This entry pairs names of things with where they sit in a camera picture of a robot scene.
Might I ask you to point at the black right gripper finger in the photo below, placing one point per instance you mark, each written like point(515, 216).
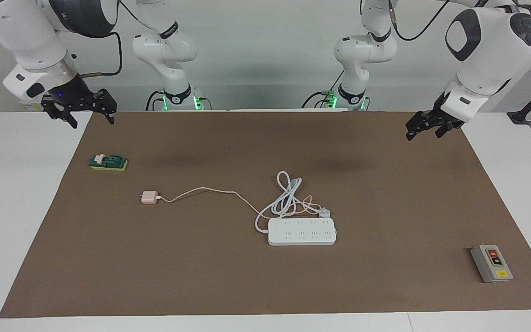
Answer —
point(110, 117)
point(72, 121)

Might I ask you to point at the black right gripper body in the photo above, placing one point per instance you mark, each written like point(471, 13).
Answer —
point(76, 97)

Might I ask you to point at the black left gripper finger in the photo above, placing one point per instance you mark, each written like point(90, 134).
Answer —
point(412, 132)
point(444, 131)

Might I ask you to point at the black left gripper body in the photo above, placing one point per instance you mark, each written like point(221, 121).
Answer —
point(440, 117)

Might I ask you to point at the pink charger adapter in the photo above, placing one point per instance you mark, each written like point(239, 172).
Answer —
point(149, 198)

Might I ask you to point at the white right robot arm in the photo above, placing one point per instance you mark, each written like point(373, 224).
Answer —
point(30, 37)

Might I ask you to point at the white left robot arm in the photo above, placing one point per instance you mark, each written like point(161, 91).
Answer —
point(491, 55)

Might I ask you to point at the white power strip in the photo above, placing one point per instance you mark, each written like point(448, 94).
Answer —
point(302, 232)

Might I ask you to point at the grey push button box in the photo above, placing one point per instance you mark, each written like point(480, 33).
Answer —
point(491, 263)

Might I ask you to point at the brown table mat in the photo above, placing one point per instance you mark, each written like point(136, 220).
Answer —
point(247, 286)

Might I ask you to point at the white wall socket box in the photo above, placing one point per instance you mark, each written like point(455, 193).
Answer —
point(30, 107)

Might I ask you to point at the green knife switch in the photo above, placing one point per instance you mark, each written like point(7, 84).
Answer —
point(109, 162)

